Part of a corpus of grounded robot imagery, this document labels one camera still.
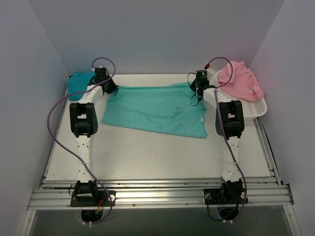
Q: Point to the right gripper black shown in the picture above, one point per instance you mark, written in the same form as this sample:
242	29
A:
195	86

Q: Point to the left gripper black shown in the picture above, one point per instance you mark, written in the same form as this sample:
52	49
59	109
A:
110	86

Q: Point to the mint green t-shirt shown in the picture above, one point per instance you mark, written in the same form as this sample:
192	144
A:
172	110

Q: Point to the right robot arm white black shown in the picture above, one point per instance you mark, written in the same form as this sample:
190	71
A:
229	124

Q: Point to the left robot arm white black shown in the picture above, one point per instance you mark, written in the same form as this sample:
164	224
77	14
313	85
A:
84	125

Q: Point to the folded teal blue t-shirt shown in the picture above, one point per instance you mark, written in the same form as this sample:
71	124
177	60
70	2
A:
79	82

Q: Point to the pink t-shirt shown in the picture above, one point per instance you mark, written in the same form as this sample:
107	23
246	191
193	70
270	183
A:
243	83

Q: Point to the white perforated plastic basket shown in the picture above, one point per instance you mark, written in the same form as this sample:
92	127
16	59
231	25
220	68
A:
251	110

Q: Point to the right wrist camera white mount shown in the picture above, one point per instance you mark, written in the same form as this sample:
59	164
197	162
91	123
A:
210	71

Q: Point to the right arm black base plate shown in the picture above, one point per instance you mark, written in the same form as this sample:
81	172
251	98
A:
215	196

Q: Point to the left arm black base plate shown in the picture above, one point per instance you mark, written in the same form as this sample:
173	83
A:
101	199

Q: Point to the aluminium rail frame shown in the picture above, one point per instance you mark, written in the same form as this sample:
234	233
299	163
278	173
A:
152	170

